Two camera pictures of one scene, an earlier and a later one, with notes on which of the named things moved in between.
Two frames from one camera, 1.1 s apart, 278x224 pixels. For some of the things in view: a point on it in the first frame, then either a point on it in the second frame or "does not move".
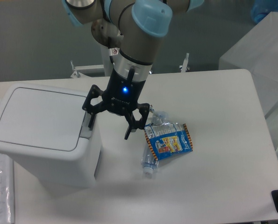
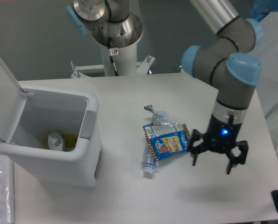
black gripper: [122, 92] -> [224, 131]
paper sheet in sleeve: [1, 171] does not move
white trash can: [46, 129] does not move
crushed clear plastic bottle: [149, 162] does not move
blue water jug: [260, 9] does not move
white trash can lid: [40, 121] -> [7, 99]
